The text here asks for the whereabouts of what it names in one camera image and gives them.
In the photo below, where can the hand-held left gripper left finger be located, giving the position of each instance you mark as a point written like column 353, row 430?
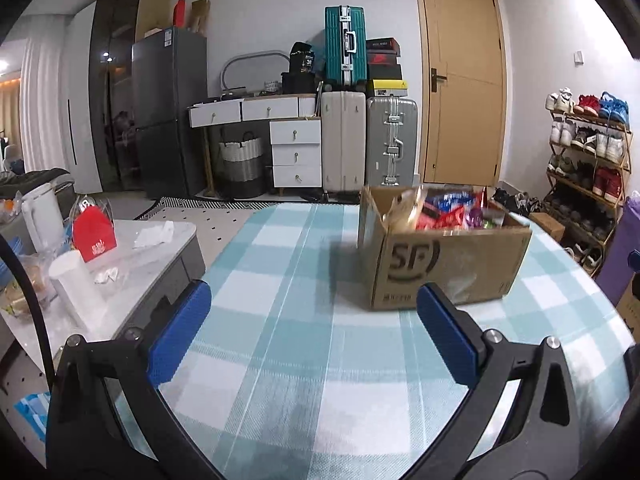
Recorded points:
column 180, row 332

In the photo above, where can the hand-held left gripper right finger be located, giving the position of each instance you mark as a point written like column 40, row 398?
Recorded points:
column 447, row 332

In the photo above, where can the large red snack packet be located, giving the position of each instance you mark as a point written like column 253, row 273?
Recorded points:
column 442, row 219

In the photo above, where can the purple snack packet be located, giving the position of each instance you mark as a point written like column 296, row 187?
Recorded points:
column 475, row 219

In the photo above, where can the clear yellow cake packet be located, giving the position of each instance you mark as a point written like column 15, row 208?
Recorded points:
column 400, row 210

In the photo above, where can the blue snack packet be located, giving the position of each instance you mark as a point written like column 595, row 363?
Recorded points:
column 452, row 201

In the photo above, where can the white side table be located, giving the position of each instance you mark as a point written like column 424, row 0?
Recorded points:
column 150, row 260

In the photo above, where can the small crumpled tissue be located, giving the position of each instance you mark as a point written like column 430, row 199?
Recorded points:
column 106, row 275

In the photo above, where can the white tissue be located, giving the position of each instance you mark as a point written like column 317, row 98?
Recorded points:
column 152, row 235

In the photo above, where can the teal checked tablecloth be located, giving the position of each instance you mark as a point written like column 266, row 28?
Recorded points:
column 280, row 310

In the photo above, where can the white cup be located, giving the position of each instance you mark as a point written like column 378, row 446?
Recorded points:
column 75, row 285

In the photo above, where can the red gift box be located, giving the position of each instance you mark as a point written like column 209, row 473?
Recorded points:
column 95, row 240

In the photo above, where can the small brown cardboard box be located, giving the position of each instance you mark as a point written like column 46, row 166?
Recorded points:
column 546, row 227

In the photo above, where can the pile of shoes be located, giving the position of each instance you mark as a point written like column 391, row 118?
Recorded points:
column 517, row 202

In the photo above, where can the clear plastic food bag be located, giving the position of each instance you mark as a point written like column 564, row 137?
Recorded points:
column 30, row 285

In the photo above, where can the woven laundry basket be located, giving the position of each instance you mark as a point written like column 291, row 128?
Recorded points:
column 240, row 165

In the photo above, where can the white kettle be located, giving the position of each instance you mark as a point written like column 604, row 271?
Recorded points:
column 42, row 215

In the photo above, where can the purple bag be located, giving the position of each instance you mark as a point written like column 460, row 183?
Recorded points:
column 622, row 250

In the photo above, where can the wooden door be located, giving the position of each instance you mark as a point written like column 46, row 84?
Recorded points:
column 460, row 125

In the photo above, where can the dark cloth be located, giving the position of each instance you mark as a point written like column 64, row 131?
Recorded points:
column 35, row 182

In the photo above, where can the white drawer desk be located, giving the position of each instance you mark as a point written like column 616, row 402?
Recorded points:
column 295, row 155

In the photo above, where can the cream suitcase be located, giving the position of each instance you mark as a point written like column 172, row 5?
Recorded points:
column 342, row 145

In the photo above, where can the silver suitcase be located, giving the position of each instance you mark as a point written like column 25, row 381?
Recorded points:
column 390, row 125

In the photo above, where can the dark glass wardrobe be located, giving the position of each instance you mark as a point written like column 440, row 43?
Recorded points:
column 112, row 110

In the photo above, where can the grey refrigerator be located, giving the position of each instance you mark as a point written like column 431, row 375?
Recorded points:
column 167, row 90

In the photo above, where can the yellow and black shoe box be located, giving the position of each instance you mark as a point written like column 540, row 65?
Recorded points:
column 389, row 88

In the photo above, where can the white sneakers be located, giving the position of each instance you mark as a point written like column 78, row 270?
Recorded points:
column 559, row 101

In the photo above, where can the wooden shoe rack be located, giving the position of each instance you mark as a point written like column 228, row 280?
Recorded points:
column 595, row 121

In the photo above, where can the white curtain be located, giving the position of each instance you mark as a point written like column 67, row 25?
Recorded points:
column 42, row 110

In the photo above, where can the red sneakers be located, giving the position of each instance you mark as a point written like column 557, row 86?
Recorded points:
column 586, row 105

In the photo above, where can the oval framed mirror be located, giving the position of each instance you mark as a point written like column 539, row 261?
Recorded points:
column 250, row 72

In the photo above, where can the black storage box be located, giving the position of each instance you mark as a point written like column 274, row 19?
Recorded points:
column 300, row 83

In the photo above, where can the blue sneakers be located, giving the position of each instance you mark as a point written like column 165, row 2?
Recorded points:
column 614, row 108

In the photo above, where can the red shoe box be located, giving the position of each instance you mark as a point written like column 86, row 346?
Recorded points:
column 384, row 58

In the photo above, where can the teal suitcase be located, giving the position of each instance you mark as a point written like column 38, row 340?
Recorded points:
column 340, row 60

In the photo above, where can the black paper bag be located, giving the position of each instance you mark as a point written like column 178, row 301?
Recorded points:
column 301, row 59

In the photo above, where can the brown paper bag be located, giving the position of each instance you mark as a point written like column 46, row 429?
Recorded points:
column 201, row 17

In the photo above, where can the red paper bag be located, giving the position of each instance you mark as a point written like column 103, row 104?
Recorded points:
column 179, row 14

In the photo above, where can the white light switch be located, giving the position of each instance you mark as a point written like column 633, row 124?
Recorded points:
column 578, row 57

